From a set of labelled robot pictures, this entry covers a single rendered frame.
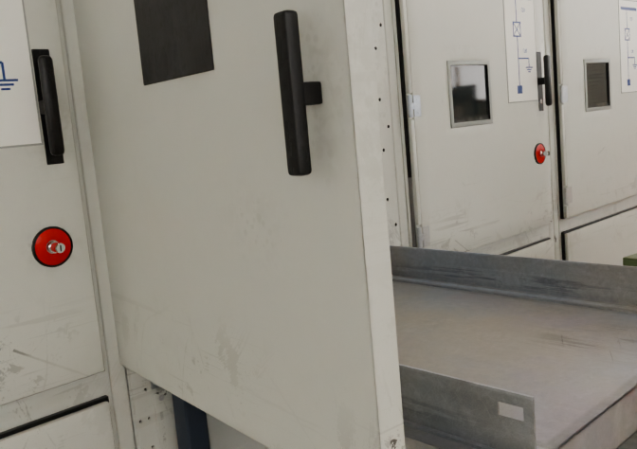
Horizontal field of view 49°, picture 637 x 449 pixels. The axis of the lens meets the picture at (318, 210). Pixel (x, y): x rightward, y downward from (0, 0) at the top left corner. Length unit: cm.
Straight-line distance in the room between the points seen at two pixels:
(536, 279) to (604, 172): 114
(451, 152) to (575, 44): 71
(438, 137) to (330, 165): 107
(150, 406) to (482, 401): 64
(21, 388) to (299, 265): 55
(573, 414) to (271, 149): 45
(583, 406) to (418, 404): 19
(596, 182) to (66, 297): 174
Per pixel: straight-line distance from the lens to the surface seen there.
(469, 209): 178
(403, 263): 151
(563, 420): 85
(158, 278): 98
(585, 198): 232
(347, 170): 60
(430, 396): 80
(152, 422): 124
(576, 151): 226
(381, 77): 156
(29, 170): 107
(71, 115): 112
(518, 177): 197
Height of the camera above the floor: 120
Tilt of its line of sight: 7 degrees down
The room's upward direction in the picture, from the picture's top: 5 degrees counter-clockwise
